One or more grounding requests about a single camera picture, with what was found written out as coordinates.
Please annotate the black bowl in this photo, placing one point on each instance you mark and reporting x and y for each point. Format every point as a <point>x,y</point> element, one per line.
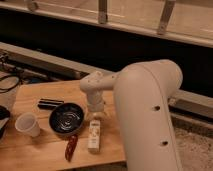
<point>66,119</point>

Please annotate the translucent plastic cup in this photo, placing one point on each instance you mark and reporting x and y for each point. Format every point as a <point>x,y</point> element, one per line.
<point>27,124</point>

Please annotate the dark object at left edge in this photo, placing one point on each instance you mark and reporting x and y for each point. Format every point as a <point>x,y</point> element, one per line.
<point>4,118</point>

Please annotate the clear bottle with white label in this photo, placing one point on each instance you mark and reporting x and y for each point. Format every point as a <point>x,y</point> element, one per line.
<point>94,136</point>

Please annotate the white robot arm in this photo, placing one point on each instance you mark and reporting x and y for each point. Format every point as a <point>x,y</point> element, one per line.
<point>141,92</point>

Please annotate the black rectangular case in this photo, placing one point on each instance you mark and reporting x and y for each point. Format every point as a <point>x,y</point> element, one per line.
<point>48,104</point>

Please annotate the red chili pepper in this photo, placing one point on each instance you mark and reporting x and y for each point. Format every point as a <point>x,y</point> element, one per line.
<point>70,148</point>

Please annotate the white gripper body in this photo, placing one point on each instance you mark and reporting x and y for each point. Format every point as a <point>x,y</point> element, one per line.
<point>95,107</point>

